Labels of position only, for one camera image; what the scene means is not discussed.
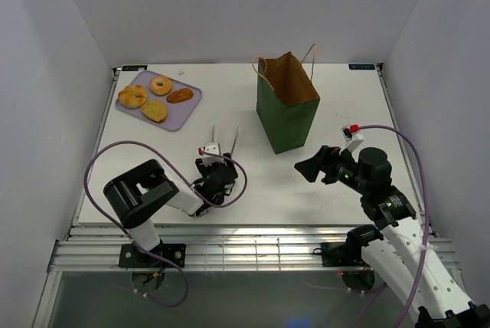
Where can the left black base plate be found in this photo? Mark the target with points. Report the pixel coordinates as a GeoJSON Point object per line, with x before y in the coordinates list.
{"type": "Point", "coordinates": [132, 257]}

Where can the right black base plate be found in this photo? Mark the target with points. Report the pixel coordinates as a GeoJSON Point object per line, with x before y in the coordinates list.
{"type": "Point", "coordinates": [336, 254]}

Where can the green paper bag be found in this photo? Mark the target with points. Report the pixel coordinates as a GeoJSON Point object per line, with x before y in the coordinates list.
{"type": "Point", "coordinates": [286, 99]}

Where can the yellow bread slice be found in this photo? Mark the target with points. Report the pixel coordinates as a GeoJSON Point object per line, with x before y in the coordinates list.
{"type": "Point", "coordinates": [155, 110]}

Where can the brown madeleine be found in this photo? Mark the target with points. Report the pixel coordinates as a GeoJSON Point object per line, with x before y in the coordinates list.
{"type": "Point", "coordinates": [180, 96]}

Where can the blue table label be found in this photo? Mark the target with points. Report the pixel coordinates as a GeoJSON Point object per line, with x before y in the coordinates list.
{"type": "Point", "coordinates": [362, 67]}
{"type": "Point", "coordinates": [134, 67]}

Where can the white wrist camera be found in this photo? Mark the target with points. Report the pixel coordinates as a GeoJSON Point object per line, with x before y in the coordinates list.
{"type": "Point", "coordinates": [353, 138]}
{"type": "Point", "coordinates": [213, 148]}

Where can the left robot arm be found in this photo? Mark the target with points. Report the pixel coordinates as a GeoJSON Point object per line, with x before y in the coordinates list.
{"type": "Point", "coordinates": [139, 193]}

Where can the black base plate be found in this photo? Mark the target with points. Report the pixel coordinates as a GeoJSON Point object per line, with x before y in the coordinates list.
{"type": "Point", "coordinates": [336, 254]}
{"type": "Point", "coordinates": [132, 257]}

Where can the right blue table label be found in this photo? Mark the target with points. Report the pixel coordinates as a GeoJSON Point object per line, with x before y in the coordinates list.
{"type": "Point", "coordinates": [362, 67]}

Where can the aluminium rail frame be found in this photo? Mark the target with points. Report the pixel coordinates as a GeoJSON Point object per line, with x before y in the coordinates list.
{"type": "Point", "coordinates": [209, 249]}

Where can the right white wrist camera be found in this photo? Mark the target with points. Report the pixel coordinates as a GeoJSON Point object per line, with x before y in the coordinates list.
{"type": "Point", "coordinates": [353, 138]}

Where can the metal tongs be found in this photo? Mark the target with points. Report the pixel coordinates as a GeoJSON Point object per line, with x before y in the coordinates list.
{"type": "Point", "coordinates": [225, 137]}

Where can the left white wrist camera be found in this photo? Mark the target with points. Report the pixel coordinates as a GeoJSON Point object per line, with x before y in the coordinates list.
{"type": "Point", "coordinates": [213, 148]}

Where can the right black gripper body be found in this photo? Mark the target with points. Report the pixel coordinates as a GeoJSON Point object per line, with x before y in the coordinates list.
{"type": "Point", "coordinates": [340, 167]}

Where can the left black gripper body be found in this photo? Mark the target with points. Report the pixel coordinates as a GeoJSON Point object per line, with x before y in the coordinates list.
{"type": "Point", "coordinates": [206, 170]}

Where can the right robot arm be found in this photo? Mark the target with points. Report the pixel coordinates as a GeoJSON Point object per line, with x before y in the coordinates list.
{"type": "Point", "coordinates": [393, 243]}

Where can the left blue table label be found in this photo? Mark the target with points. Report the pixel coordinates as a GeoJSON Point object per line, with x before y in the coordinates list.
{"type": "Point", "coordinates": [134, 67]}

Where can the golden bagel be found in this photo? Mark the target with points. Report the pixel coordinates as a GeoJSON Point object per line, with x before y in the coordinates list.
{"type": "Point", "coordinates": [133, 96]}

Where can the glazed ring donut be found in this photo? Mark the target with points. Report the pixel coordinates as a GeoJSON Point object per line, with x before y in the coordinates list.
{"type": "Point", "coordinates": [160, 85]}

